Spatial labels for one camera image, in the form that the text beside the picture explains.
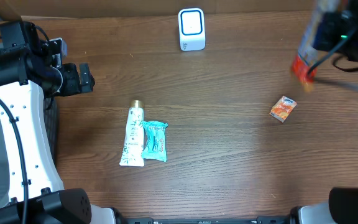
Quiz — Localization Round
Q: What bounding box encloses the orange spaghetti packet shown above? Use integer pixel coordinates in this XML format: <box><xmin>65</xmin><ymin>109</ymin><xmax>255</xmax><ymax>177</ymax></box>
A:
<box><xmin>291</xmin><ymin>0</ymin><xmax>341</xmax><ymax>92</ymax></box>

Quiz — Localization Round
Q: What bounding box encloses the teal tissue packet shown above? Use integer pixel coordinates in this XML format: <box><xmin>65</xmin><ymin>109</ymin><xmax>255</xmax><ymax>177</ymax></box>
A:
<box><xmin>141</xmin><ymin>121</ymin><xmax>168</xmax><ymax>162</ymax></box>

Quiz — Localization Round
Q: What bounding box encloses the orange white carton box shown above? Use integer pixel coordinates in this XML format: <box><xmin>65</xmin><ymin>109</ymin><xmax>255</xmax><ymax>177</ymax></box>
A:
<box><xmin>269</xmin><ymin>96</ymin><xmax>297</xmax><ymax>123</ymax></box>

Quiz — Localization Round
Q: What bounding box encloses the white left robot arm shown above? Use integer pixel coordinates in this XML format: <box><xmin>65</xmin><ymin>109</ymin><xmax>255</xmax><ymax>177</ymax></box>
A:
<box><xmin>0</xmin><ymin>21</ymin><xmax>124</xmax><ymax>224</ymax></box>

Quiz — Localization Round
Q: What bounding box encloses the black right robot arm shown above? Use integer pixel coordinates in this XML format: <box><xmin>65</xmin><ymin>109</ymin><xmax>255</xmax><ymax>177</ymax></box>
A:
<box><xmin>285</xmin><ymin>1</ymin><xmax>358</xmax><ymax>223</ymax></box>

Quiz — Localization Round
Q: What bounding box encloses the white barcode scanner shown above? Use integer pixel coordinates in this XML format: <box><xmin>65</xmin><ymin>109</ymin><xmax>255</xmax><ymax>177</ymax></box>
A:
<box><xmin>178</xmin><ymin>8</ymin><xmax>206</xmax><ymax>52</ymax></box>

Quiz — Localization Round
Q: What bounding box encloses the white gold tube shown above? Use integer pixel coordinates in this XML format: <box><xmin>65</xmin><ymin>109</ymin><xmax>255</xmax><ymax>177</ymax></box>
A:
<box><xmin>119</xmin><ymin>100</ymin><xmax>144</xmax><ymax>167</ymax></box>

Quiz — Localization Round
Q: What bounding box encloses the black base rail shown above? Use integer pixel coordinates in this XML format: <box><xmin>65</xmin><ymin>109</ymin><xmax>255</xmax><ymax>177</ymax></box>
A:
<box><xmin>116</xmin><ymin>216</ymin><xmax>297</xmax><ymax>224</ymax></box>

